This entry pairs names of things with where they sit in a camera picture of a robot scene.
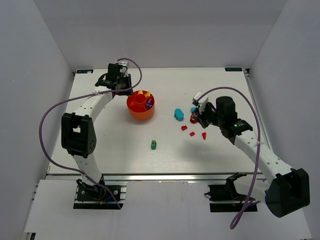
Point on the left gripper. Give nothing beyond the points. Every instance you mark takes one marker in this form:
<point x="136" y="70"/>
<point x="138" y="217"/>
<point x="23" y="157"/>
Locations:
<point x="124" y="83"/>

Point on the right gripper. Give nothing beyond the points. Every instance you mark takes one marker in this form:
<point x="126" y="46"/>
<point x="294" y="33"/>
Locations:
<point x="201" y="118"/>

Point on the purple lego brick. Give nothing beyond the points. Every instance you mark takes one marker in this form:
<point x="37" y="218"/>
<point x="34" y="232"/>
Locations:
<point x="148" y="106"/>
<point x="150" y="102"/>

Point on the green small lego piece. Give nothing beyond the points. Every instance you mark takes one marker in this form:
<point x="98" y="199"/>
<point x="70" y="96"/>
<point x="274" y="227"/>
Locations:
<point x="153" y="145"/>

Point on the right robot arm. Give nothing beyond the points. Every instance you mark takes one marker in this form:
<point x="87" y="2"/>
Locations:
<point x="284" y="190"/>

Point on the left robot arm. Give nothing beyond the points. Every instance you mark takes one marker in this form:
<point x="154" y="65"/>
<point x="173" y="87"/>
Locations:
<point x="78" y="135"/>

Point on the red flower lego brick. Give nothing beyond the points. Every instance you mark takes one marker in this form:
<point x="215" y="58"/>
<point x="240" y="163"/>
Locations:
<point x="192" y="120"/>

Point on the small teal lego brick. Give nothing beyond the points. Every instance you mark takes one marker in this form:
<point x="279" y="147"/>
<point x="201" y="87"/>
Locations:
<point x="192" y="110"/>

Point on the red slope lego piece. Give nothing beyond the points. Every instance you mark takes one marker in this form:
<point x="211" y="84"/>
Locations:
<point x="204" y="135"/>

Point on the red arch lego piece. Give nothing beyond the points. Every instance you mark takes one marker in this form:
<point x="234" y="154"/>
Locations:
<point x="184" y="127"/>

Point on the orange divided round container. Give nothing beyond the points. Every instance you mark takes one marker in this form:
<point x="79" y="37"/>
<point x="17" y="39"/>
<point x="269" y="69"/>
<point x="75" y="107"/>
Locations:
<point x="136" y="105"/>

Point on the teal rounded lego brick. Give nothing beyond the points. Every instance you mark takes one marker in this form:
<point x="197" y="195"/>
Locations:
<point x="178" y="114"/>

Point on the left blue table label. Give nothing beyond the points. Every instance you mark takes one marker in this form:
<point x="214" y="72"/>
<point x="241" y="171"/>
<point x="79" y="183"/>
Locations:
<point x="84" y="71"/>

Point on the blue table label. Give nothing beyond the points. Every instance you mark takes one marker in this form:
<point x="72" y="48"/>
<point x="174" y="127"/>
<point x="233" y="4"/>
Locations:
<point x="84" y="71"/>
<point x="233" y="69"/>

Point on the right blue table label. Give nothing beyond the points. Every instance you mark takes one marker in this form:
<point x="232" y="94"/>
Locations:
<point x="233" y="69"/>

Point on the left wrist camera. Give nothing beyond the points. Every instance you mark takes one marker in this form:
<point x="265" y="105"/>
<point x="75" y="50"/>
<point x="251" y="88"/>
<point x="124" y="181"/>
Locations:
<point x="124" y="64"/>

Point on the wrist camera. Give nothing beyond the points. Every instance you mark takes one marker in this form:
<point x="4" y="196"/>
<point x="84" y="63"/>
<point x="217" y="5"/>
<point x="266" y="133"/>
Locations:
<point x="200" y="101"/>
<point x="124" y="64"/>

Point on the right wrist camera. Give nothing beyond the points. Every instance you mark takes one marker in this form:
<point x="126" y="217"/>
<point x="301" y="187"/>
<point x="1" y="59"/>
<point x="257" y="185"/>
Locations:
<point x="200" y="101"/>

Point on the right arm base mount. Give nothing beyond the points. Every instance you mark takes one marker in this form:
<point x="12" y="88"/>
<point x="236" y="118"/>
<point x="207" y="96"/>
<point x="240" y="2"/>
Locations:
<point x="222" y="194"/>

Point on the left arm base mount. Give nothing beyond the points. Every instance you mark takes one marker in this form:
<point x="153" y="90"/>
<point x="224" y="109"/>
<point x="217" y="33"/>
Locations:
<point x="92" y="197"/>

